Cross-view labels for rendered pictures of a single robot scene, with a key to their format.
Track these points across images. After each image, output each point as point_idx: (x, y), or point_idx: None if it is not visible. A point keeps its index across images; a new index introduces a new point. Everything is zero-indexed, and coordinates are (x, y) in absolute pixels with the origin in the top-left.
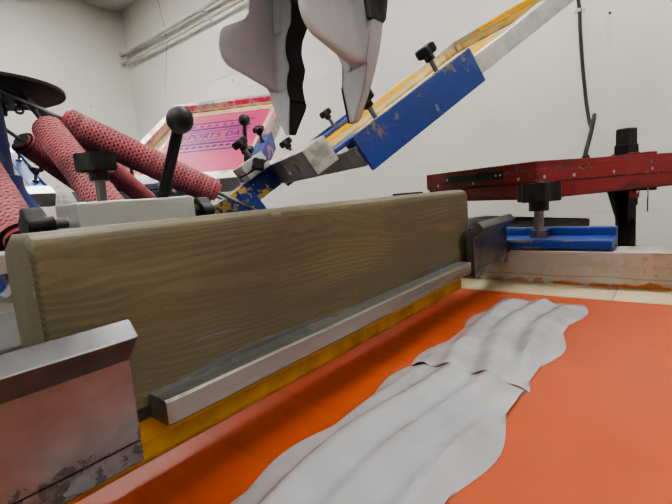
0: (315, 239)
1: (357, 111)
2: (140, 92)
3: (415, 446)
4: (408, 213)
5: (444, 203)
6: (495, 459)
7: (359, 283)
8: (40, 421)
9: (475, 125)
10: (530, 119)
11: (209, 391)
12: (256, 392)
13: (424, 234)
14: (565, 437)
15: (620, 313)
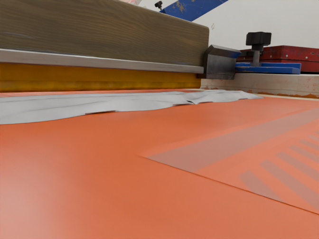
0: (91, 10)
1: None
2: None
3: (112, 100)
4: (162, 22)
5: (190, 27)
6: (151, 109)
7: (120, 48)
8: None
9: (258, 30)
10: (294, 29)
11: (5, 54)
12: (45, 84)
13: (173, 40)
14: (196, 110)
15: (280, 99)
